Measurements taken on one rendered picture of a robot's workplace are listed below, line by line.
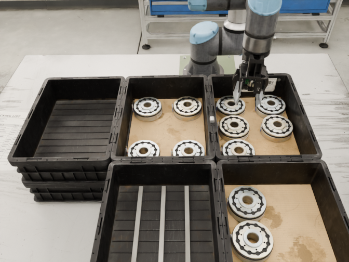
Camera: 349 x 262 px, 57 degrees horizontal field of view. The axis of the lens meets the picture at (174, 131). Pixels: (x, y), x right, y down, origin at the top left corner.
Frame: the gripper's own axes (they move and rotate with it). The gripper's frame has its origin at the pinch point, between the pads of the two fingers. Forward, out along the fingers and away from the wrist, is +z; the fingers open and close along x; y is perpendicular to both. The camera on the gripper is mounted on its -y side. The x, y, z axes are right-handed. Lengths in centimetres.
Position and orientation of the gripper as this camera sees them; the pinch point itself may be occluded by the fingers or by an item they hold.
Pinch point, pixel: (246, 100)
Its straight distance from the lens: 102.7
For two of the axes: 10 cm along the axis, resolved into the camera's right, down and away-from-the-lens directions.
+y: -1.5, 7.1, -6.9
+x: 9.9, 0.9, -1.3
